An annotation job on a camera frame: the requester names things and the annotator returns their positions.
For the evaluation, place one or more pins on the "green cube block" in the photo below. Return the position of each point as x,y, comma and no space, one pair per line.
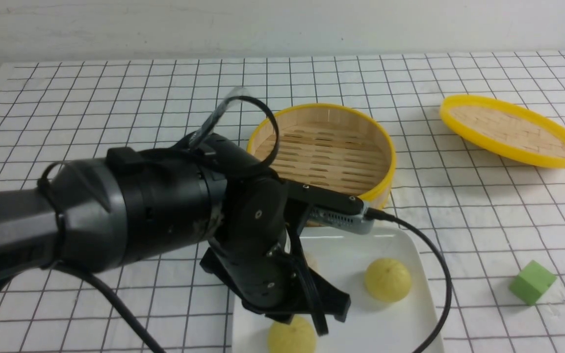
531,283

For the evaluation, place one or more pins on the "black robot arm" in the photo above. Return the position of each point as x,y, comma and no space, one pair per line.
99,214

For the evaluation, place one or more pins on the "yellow bamboo steamer lid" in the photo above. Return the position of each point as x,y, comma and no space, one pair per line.
506,129

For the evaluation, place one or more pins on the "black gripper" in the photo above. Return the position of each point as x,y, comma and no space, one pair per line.
271,282

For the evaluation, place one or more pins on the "yellow bamboo steamer basket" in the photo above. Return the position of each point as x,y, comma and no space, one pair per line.
332,147

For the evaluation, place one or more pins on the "white square plate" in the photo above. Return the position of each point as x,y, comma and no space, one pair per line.
371,326

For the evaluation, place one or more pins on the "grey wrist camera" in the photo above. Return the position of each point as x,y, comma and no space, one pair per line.
324,207

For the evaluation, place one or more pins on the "white steamed bun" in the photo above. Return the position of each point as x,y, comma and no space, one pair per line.
311,262

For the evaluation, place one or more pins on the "yellow steamed bun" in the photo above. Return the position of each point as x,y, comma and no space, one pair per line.
297,337
387,280

